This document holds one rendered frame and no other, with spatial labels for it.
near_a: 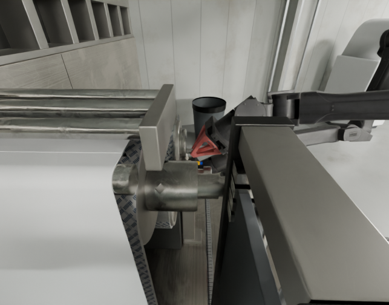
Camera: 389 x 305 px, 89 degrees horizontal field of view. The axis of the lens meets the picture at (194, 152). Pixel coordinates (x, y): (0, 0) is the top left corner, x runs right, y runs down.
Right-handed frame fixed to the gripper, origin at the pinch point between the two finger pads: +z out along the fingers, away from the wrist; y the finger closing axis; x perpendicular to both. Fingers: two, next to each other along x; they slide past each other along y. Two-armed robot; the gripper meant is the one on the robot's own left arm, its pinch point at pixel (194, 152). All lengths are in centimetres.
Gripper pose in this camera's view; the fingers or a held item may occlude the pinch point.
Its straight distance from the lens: 51.8
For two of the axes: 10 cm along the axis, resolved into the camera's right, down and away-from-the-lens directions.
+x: -6.6, -6.3, -4.0
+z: -7.5, 5.5, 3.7
